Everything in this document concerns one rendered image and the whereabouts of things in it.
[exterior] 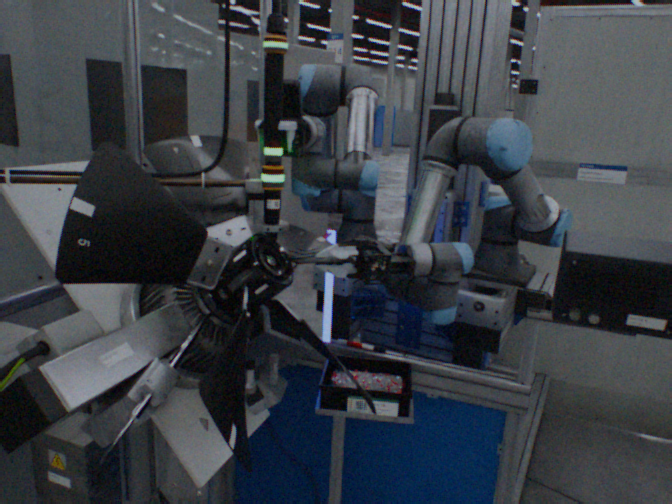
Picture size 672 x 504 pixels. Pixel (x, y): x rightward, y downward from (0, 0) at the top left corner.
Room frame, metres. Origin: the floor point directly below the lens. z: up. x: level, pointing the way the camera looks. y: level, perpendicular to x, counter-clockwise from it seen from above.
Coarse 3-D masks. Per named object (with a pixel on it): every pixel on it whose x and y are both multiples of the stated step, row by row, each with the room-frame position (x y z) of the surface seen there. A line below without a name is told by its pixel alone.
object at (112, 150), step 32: (96, 160) 0.79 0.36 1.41; (128, 160) 0.83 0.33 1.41; (96, 192) 0.77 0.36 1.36; (128, 192) 0.81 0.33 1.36; (160, 192) 0.85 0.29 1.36; (64, 224) 0.73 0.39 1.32; (96, 224) 0.76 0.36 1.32; (128, 224) 0.79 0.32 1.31; (160, 224) 0.83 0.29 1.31; (192, 224) 0.87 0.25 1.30; (64, 256) 0.71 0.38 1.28; (96, 256) 0.75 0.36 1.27; (128, 256) 0.79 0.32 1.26; (160, 256) 0.83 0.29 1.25; (192, 256) 0.87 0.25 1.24
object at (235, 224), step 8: (240, 216) 1.03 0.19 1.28; (224, 224) 1.02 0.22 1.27; (232, 224) 1.02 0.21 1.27; (240, 224) 1.02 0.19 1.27; (248, 224) 1.02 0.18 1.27; (216, 232) 1.01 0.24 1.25; (224, 232) 1.01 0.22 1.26; (240, 232) 1.01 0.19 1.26; (248, 232) 1.01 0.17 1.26; (224, 240) 1.00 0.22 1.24; (232, 240) 1.00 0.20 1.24; (240, 240) 1.00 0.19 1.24; (232, 248) 0.99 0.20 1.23
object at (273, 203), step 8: (272, 0) 1.05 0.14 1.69; (280, 0) 1.05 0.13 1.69; (272, 8) 1.05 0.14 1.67; (280, 8) 1.05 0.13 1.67; (272, 16) 1.04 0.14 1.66; (280, 16) 1.04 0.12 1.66; (272, 24) 1.04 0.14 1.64; (280, 24) 1.04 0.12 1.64; (272, 32) 1.07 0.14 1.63; (280, 32) 1.07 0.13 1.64; (264, 192) 1.04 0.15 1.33; (272, 192) 1.04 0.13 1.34; (280, 192) 1.05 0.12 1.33; (264, 200) 1.04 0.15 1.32; (272, 200) 1.04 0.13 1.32; (280, 200) 1.05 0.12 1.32; (264, 208) 1.04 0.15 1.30; (272, 208) 1.04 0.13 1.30; (280, 208) 1.05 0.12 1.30; (264, 216) 1.05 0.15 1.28; (272, 216) 1.04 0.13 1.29; (272, 224) 1.04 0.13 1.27; (272, 232) 1.04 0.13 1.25
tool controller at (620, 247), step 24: (576, 240) 1.17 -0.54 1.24; (600, 240) 1.16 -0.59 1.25; (624, 240) 1.16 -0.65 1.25; (648, 240) 1.15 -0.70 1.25; (576, 264) 1.12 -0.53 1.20; (600, 264) 1.10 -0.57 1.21; (624, 264) 1.09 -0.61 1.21; (648, 264) 1.07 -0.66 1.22; (576, 288) 1.13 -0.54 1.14; (600, 288) 1.11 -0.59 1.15; (624, 288) 1.09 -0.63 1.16; (648, 288) 1.07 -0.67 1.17; (552, 312) 1.18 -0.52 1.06; (576, 312) 1.12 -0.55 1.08; (600, 312) 1.12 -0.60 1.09; (624, 312) 1.10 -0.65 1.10; (648, 312) 1.09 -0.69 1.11
